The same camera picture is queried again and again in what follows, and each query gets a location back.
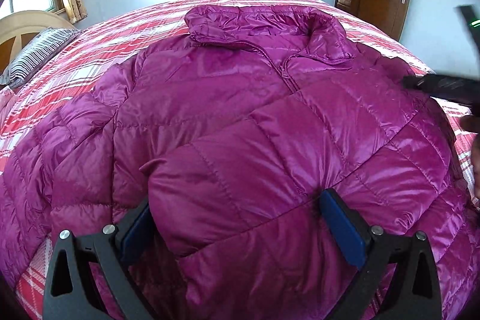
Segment magenta quilted down jacket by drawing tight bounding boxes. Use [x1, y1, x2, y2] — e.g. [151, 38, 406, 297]
[0, 3, 480, 320]

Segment person's right hand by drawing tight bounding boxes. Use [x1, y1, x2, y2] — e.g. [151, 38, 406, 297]
[460, 115, 480, 198]

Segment pink floral folded quilt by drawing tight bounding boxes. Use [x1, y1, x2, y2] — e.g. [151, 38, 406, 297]
[0, 86, 18, 127]

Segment red white plaid bedsheet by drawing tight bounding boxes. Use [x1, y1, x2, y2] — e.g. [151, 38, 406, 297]
[0, 0, 480, 320]

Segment striped grey pillow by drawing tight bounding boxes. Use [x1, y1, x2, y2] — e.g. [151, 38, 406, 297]
[1, 28, 80, 89]

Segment cream and brown headboard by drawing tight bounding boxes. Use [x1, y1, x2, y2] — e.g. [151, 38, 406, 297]
[0, 10, 74, 73]

